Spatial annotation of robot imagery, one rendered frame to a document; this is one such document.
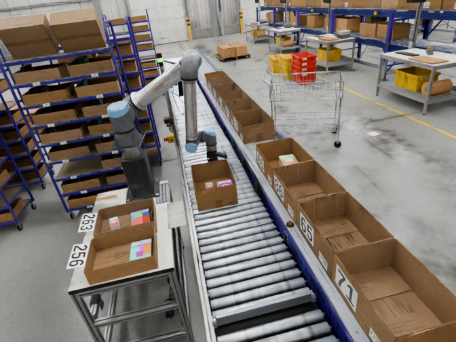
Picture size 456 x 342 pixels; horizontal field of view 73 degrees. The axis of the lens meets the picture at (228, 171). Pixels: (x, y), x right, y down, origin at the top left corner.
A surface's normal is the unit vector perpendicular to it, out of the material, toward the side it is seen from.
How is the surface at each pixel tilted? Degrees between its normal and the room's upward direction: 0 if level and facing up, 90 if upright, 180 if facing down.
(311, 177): 90
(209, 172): 89
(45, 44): 118
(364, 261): 89
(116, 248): 0
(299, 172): 89
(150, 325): 0
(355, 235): 0
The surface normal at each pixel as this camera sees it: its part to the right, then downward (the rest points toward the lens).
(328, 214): 0.21, 0.45
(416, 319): -0.11, -0.85
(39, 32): 0.23, 0.82
